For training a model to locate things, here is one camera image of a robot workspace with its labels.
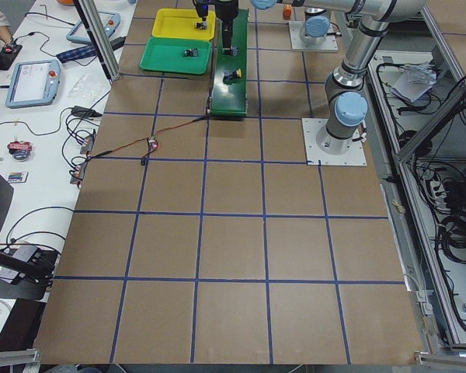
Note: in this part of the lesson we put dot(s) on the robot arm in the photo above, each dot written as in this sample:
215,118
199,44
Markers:
347,107
317,25

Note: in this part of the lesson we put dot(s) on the crumpled white paper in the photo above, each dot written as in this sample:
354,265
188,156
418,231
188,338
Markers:
414,82

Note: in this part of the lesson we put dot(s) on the near teach pendant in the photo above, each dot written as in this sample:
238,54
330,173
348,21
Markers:
33,83

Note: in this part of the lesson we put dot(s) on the yellow push button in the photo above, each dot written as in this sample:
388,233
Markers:
203,25
230,76

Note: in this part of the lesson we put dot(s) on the green plastic tray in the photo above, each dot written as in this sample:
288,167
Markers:
166,55

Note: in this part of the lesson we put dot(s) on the aluminium frame post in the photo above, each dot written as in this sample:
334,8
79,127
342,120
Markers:
89,16

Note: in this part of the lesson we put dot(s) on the yellow plastic tray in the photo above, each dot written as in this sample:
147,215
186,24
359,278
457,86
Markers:
181,24

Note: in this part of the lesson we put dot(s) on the green push button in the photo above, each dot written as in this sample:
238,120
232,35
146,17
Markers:
231,51
191,53

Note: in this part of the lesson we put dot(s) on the green conveyor belt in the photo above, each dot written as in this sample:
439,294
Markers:
231,100

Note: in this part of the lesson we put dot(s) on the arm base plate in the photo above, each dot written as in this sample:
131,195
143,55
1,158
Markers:
300,41
322,149

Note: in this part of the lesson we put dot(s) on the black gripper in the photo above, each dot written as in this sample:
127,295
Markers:
227,13
202,8

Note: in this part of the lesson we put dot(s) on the blue plaid cloth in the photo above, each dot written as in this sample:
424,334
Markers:
77,53

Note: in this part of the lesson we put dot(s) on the orange cylinder with 4680 print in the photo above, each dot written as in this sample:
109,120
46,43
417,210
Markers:
287,12

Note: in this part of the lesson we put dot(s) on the black power adapter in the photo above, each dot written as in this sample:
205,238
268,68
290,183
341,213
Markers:
83,112

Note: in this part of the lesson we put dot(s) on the small controller circuit board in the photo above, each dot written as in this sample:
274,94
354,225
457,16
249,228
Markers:
152,145

